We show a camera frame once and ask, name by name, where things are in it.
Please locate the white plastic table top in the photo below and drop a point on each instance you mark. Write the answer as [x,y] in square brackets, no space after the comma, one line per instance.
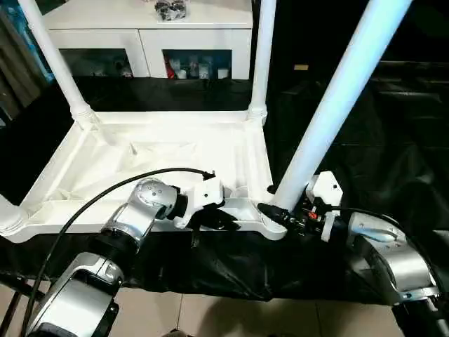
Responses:
[140,158]

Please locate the white plastic table leg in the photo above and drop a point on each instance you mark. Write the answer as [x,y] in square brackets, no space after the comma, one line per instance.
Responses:
[56,59]
[263,52]
[333,98]
[8,217]

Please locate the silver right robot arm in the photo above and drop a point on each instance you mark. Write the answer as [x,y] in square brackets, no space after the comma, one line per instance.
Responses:
[396,252]

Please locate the black mat cover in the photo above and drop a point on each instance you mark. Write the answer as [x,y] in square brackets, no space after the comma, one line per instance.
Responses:
[386,140]

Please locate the dark robot waist part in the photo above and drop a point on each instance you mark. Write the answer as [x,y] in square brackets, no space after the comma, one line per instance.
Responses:
[179,332]

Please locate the small tan block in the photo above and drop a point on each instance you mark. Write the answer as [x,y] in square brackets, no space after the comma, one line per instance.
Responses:
[301,67]

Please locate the small white jar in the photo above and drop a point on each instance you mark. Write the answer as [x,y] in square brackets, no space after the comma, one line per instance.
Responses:
[221,73]
[203,72]
[182,74]

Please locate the red bottle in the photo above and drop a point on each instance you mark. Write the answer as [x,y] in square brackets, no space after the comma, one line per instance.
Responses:
[170,72]

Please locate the dark speckled object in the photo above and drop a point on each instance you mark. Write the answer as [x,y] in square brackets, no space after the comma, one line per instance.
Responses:
[172,8]

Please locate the white glass door cabinet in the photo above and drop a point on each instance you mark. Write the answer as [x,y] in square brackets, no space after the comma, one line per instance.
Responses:
[105,35]

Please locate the grey curtain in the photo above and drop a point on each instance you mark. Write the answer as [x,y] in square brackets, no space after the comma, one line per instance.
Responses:
[21,70]

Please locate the black folding stand frame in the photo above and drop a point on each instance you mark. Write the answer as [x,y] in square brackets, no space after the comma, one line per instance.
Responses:
[14,298]

